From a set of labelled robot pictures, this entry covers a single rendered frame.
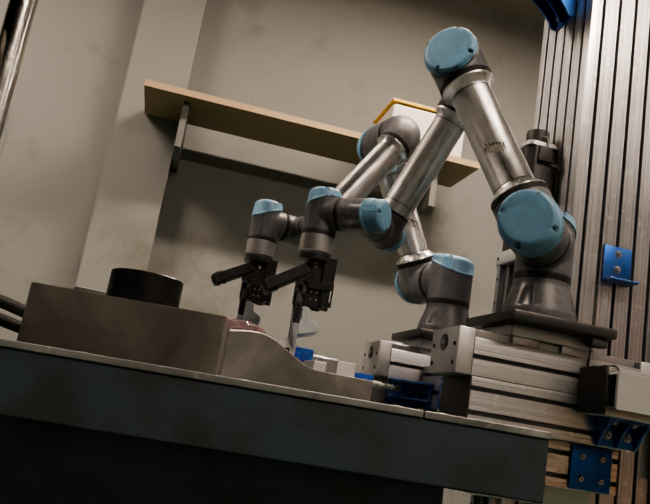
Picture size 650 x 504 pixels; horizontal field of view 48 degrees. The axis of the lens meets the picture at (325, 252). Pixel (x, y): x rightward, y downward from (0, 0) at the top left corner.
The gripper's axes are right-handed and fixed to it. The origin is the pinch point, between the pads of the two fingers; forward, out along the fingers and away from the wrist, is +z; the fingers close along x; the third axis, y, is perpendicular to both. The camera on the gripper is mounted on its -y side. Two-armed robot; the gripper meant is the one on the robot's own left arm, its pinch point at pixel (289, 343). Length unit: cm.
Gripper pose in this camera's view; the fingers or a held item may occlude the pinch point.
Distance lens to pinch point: 158.1
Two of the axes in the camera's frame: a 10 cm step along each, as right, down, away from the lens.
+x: -1.1, 2.0, 9.7
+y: 9.8, 1.8, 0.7
